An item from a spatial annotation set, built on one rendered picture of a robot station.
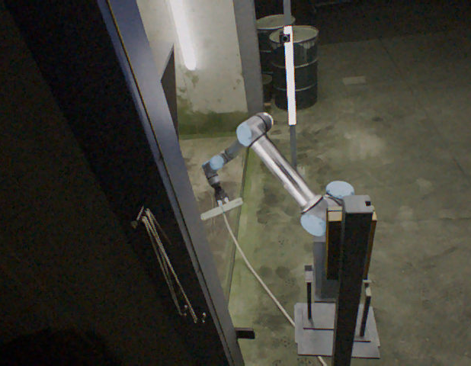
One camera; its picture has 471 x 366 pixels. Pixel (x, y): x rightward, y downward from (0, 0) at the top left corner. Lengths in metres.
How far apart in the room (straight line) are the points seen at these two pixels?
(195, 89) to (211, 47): 0.51
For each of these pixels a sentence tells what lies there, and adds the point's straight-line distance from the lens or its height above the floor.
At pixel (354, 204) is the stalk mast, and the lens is 0.83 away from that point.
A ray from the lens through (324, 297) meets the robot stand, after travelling 2.56.
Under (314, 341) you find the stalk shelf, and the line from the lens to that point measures 1.57.
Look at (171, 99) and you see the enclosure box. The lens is 2.28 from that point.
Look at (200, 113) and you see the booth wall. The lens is 4.13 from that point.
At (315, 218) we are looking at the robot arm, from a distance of 1.83.
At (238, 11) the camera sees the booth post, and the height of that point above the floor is 1.38.
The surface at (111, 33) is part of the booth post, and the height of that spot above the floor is 2.05.
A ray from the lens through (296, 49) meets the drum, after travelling 4.24.
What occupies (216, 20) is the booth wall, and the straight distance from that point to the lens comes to 3.70.
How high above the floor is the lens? 2.21
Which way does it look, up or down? 39 degrees down
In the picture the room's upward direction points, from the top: 11 degrees counter-clockwise
